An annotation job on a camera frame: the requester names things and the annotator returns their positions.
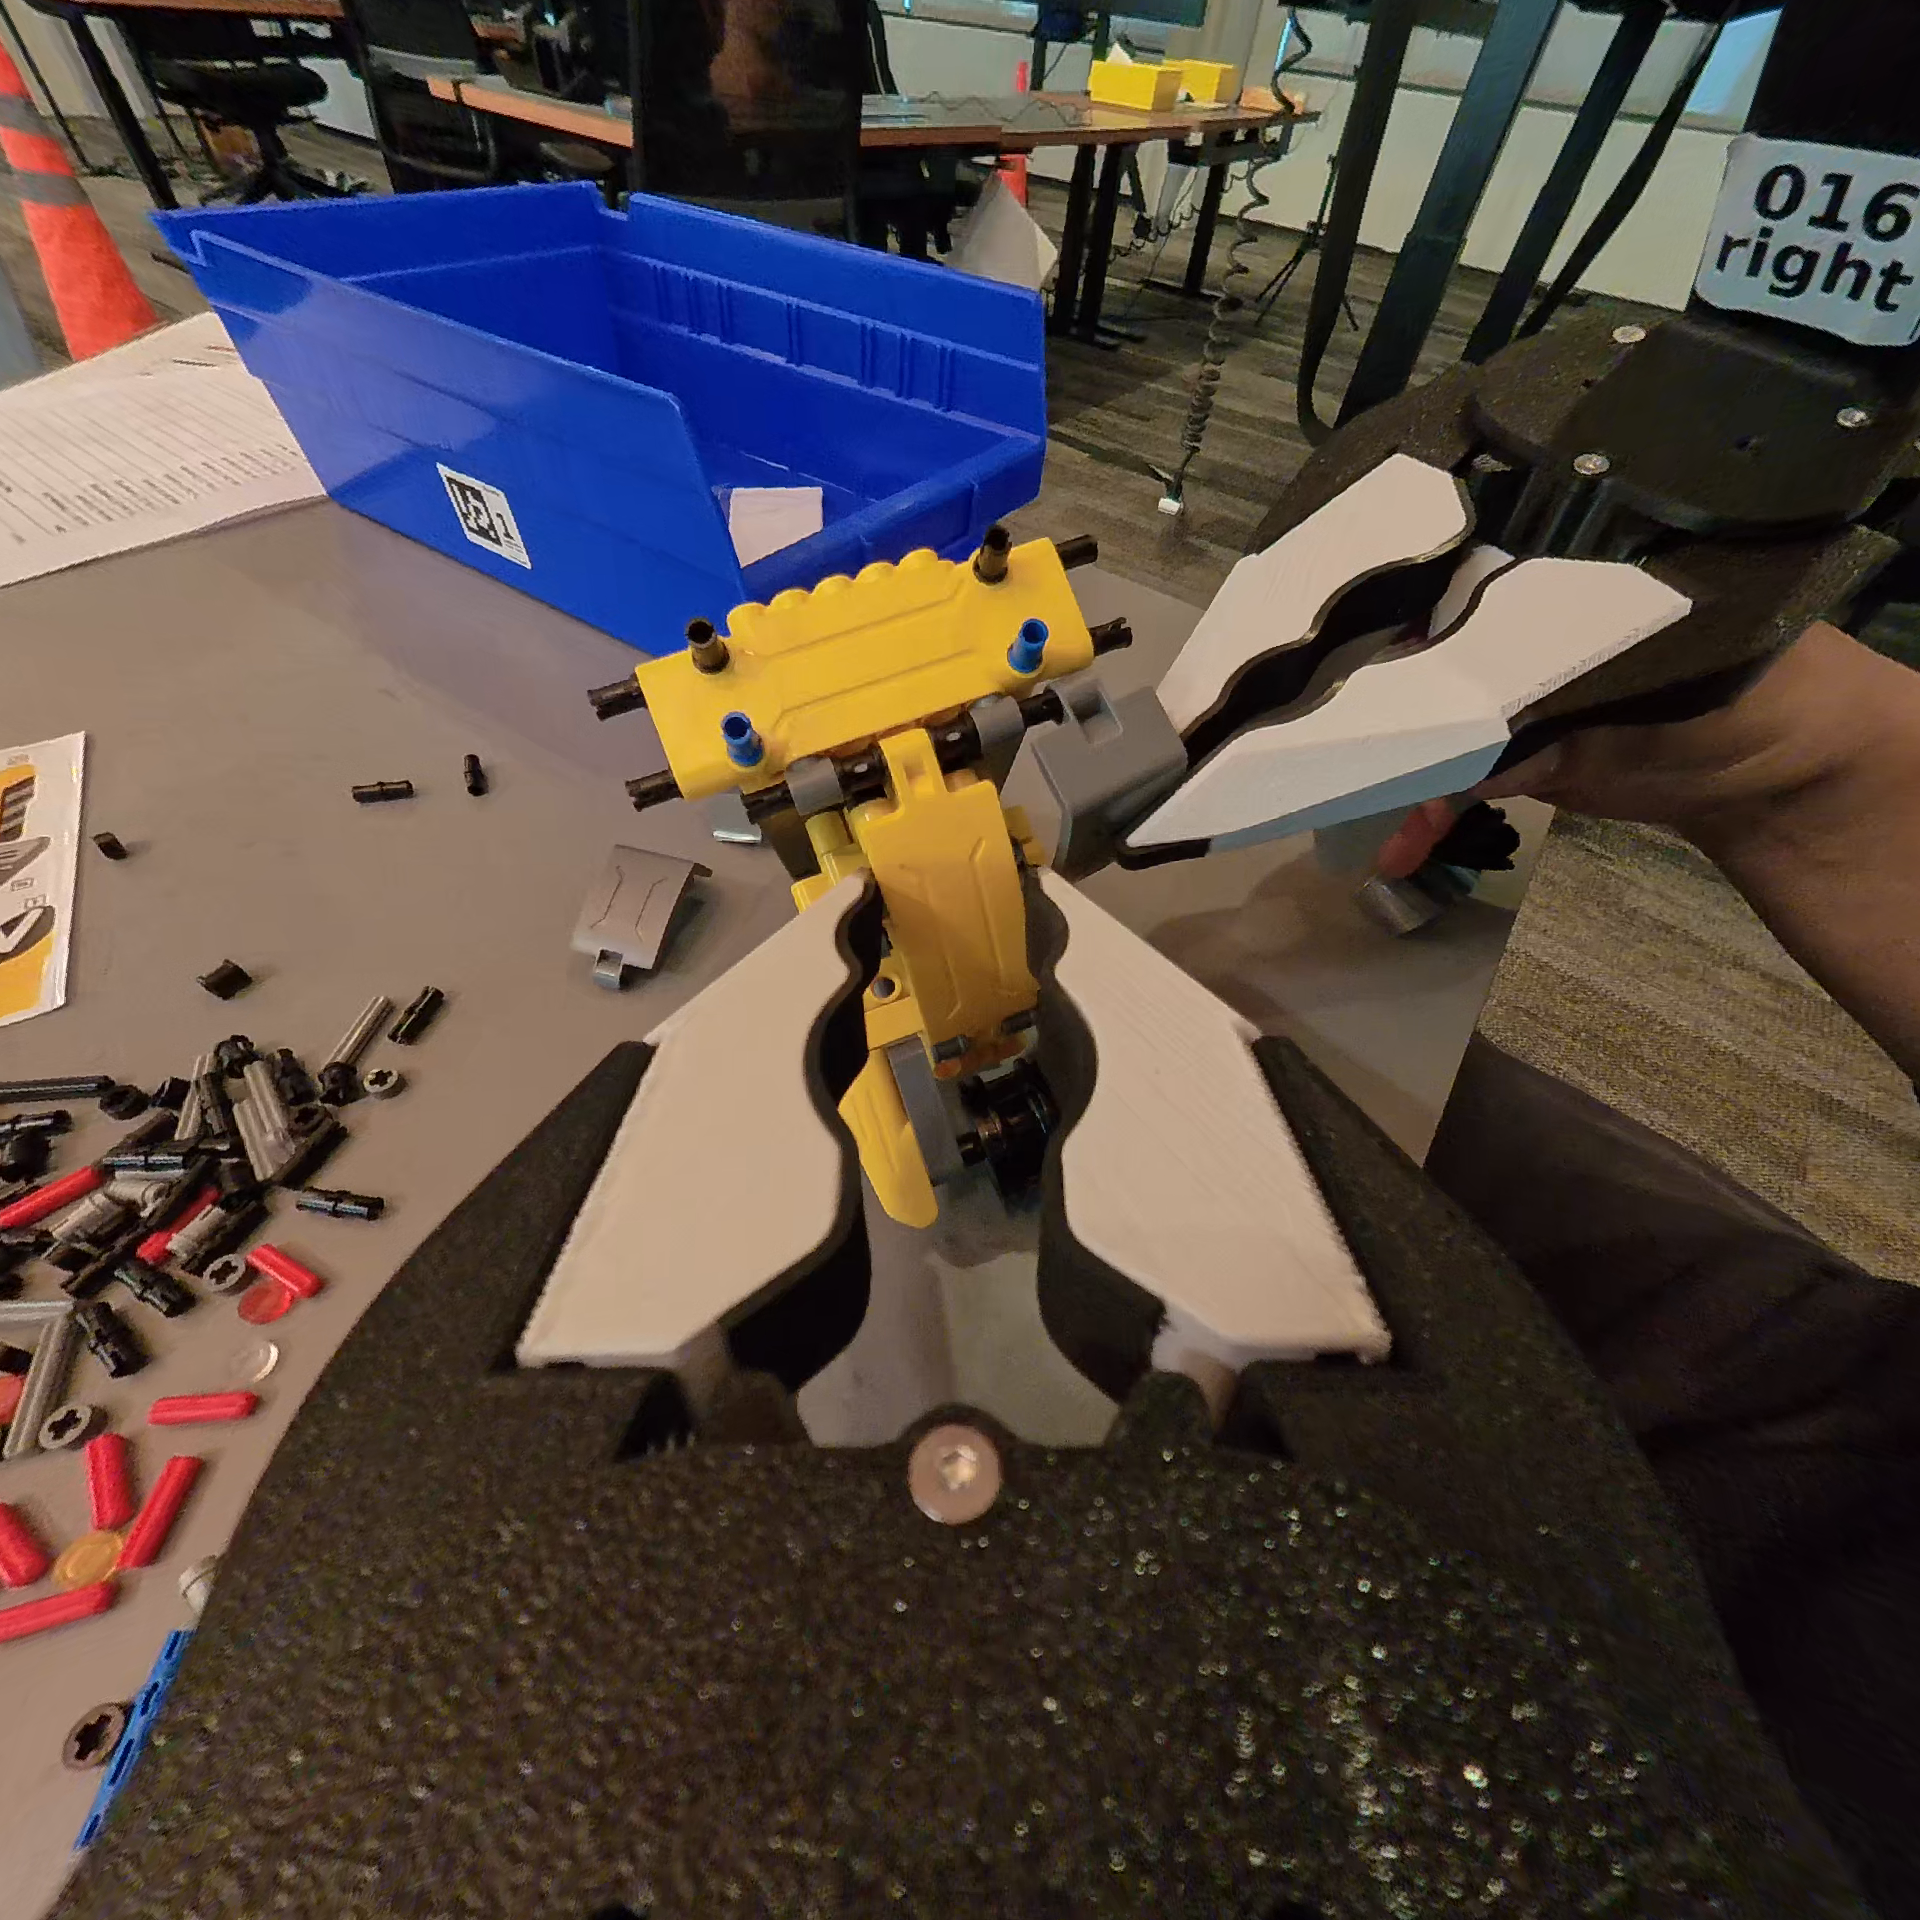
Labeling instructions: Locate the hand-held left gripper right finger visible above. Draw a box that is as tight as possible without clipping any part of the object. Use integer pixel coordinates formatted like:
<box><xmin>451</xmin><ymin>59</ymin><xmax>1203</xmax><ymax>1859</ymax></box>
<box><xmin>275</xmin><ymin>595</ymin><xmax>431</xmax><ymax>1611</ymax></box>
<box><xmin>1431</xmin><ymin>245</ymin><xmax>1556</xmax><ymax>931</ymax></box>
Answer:
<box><xmin>1030</xmin><ymin>871</ymin><xmax>1392</xmax><ymax>1392</ymax></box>

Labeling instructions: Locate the orange traffic cone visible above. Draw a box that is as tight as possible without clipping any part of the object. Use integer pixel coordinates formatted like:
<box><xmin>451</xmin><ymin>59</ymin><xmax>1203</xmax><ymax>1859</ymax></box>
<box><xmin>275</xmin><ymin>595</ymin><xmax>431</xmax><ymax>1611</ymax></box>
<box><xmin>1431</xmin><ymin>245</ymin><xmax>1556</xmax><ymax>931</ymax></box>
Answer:
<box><xmin>0</xmin><ymin>37</ymin><xmax>159</xmax><ymax>362</ymax></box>

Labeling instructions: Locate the pile of small toy pieces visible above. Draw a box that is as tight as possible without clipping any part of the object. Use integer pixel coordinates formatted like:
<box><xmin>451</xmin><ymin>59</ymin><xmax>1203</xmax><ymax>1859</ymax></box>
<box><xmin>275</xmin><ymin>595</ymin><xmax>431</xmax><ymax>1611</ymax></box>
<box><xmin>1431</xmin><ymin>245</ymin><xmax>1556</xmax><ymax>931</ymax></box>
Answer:
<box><xmin>0</xmin><ymin>983</ymin><xmax>447</xmax><ymax>1654</ymax></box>

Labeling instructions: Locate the long wooden office desk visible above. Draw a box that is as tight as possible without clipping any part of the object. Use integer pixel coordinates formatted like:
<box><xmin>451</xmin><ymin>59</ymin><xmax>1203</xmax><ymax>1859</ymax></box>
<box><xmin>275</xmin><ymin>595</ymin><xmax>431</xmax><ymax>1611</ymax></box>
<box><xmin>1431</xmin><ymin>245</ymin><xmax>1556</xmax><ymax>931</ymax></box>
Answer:
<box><xmin>861</xmin><ymin>90</ymin><xmax>1321</xmax><ymax>347</ymax></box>

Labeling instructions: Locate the wooden desk with black legs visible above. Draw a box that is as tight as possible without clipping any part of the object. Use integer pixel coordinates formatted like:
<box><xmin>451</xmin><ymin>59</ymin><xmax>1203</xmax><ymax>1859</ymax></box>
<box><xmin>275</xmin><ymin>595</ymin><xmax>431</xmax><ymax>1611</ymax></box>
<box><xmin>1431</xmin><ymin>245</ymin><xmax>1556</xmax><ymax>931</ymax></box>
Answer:
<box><xmin>1289</xmin><ymin>0</ymin><xmax>1771</xmax><ymax>438</ymax></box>

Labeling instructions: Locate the grey curved toy panel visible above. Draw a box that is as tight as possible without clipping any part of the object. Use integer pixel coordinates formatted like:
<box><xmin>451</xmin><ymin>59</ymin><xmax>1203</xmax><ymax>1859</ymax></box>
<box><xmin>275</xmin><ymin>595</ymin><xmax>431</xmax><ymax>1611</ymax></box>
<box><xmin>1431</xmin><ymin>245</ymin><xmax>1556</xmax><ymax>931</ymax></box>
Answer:
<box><xmin>568</xmin><ymin>845</ymin><xmax>713</xmax><ymax>993</ymax></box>

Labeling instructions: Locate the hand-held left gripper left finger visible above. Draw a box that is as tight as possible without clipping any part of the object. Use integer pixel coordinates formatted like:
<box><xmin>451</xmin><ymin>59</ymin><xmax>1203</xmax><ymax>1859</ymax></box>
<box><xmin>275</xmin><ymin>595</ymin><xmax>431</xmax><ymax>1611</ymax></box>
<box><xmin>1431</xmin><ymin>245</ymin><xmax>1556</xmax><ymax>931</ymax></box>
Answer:
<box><xmin>513</xmin><ymin>871</ymin><xmax>878</xmax><ymax>1383</ymax></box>

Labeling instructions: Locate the white printed paper sheet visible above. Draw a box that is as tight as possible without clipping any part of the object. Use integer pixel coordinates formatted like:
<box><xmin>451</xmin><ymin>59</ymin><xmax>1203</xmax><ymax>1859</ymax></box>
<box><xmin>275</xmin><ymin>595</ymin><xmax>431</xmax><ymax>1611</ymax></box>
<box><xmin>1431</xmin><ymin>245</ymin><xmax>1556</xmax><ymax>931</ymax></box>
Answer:
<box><xmin>0</xmin><ymin>311</ymin><xmax>326</xmax><ymax>591</ymax></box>

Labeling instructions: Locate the person's right hand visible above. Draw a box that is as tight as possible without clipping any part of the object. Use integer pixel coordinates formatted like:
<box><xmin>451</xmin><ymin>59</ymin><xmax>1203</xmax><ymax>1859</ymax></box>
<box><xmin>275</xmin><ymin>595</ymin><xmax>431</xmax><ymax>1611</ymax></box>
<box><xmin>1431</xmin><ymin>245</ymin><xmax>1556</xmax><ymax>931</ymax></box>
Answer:
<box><xmin>1375</xmin><ymin>623</ymin><xmax>1920</xmax><ymax>1082</ymax></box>

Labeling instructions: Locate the white paper scrap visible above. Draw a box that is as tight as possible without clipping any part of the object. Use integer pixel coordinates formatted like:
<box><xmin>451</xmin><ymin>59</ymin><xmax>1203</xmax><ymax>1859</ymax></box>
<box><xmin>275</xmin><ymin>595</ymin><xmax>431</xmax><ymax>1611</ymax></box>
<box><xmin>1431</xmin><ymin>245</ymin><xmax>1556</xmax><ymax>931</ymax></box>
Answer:
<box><xmin>727</xmin><ymin>486</ymin><xmax>827</xmax><ymax>569</ymax></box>

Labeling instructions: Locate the blue plastic storage bin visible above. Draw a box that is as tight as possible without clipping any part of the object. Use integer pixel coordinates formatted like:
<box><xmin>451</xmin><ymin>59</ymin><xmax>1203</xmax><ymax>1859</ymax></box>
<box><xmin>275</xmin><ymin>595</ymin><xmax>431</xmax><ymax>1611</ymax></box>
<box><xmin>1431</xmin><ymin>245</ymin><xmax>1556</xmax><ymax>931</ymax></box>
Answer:
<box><xmin>151</xmin><ymin>183</ymin><xmax>1049</xmax><ymax>657</ymax></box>

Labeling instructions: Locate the yellow brick-built toy model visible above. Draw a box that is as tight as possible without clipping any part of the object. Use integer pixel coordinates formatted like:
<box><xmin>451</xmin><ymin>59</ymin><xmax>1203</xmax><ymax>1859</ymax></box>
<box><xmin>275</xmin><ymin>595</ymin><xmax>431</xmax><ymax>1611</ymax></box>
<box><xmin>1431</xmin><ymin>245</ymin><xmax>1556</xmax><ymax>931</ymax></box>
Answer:
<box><xmin>587</xmin><ymin>527</ymin><xmax>1135</xmax><ymax>1234</ymax></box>

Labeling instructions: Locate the person's dark clothing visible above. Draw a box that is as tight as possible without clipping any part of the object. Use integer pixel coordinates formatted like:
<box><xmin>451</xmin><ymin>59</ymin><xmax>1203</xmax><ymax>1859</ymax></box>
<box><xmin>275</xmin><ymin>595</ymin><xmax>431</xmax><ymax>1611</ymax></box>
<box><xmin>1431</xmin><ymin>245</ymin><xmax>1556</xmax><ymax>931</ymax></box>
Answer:
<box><xmin>1422</xmin><ymin>1031</ymin><xmax>1920</xmax><ymax>1920</ymax></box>

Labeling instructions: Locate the instruction booklet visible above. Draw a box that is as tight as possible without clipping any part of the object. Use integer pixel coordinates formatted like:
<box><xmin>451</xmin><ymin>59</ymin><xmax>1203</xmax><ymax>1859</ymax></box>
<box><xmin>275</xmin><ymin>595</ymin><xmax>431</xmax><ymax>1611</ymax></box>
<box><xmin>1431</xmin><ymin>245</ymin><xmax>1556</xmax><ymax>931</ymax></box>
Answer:
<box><xmin>0</xmin><ymin>731</ymin><xmax>87</xmax><ymax>1029</ymax></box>

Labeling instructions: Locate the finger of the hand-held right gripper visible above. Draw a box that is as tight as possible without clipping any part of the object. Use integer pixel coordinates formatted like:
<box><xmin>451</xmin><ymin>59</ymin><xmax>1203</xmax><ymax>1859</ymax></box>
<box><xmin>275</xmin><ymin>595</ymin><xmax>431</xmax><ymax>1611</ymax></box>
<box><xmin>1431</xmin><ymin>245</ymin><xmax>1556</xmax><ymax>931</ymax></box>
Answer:
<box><xmin>1151</xmin><ymin>451</ymin><xmax>1520</xmax><ymax>745</ymax></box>
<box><xmin>1121</xmin><ymin>557</ymin><xmax>1695</xmax><ymax>877</ymax></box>

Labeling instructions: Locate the blue toy beam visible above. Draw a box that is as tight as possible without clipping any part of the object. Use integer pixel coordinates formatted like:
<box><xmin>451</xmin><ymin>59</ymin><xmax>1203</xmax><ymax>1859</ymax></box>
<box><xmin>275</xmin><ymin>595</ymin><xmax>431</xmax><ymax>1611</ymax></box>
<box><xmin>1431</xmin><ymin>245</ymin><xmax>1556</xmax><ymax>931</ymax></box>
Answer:
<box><xmin>71</xmin><ymin>1629</ymin><xmax>197</xmax><ymax>1855</ymax></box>

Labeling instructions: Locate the coiled cable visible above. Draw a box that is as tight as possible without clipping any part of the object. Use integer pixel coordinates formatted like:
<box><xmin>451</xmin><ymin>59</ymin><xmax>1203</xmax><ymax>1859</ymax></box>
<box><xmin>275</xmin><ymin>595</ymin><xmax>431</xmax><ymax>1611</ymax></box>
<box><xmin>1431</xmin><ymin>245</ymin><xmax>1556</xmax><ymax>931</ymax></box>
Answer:
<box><xmin>1158</xmin><ymin>152</ymin><xmax>1256</xmax><ymax>521</ymax></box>

